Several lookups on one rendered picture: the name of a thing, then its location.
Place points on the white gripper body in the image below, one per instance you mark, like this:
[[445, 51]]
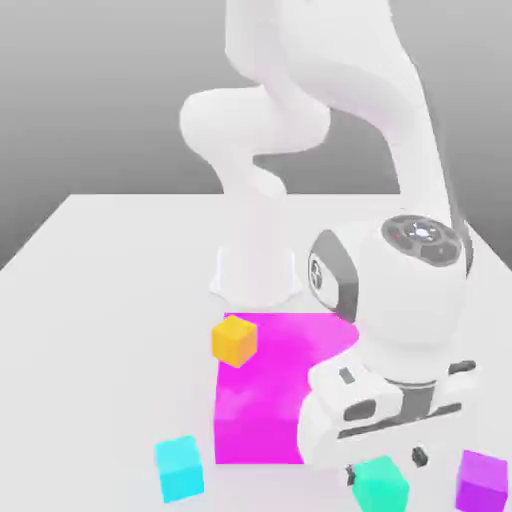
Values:
[[320, 440]]

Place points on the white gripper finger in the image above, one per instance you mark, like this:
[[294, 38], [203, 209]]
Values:
[[350, 475], [418, 456]]

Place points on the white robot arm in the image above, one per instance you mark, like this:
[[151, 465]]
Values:
[[404, 304]]

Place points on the small green cube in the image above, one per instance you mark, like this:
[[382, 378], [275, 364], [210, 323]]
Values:
[[380, 486]]

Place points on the small purple cube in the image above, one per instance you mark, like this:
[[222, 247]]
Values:
[[482, 484]]

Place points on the small orange cube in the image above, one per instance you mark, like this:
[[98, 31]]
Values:
[[234, 340]]

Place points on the small cyan cube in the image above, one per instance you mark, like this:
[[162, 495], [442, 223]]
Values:
[[180, 468]]

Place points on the large magenta box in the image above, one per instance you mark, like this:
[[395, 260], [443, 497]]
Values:
[[260, 400]]

